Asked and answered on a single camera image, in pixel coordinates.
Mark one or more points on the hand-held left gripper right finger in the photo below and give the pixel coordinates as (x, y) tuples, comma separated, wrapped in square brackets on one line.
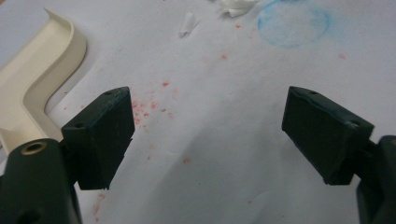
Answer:
[(323, 133)]

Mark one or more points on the pile of white paper scraps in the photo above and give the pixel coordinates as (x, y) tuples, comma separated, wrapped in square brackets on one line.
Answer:
[(238, 7)]

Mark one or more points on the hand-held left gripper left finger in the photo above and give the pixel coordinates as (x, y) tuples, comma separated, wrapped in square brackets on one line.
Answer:
[(102, 137)]

